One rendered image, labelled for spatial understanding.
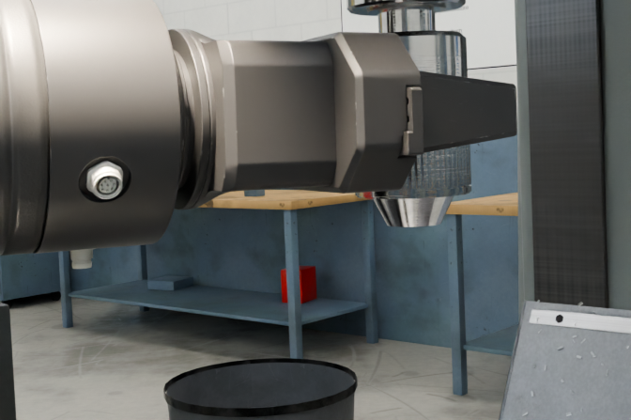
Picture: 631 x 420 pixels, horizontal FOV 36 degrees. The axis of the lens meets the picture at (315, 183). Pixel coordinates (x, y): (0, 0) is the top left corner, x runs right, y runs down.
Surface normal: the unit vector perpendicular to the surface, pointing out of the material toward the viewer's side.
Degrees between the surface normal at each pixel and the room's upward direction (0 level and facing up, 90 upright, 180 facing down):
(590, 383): 64
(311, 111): 90
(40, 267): 90
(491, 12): 90
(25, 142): 99
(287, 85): 90
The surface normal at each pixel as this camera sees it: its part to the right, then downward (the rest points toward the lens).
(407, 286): -0.66, 0.07
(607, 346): -0.60, -0.40
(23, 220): 0.32, 0.75
